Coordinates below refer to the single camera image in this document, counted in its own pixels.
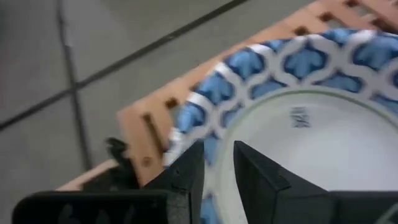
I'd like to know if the wooden slatted shelf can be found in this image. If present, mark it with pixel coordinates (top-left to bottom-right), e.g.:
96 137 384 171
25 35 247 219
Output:
116 0 398 187

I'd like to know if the blue patterned white paper bowl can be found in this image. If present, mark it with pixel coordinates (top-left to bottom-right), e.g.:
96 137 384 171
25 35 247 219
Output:
161 27 398 224

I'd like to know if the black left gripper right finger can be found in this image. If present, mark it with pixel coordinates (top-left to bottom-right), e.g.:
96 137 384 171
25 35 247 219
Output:
233 139 398 224

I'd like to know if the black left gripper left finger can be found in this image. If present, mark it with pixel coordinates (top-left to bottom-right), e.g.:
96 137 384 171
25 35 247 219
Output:
12 140 205 224

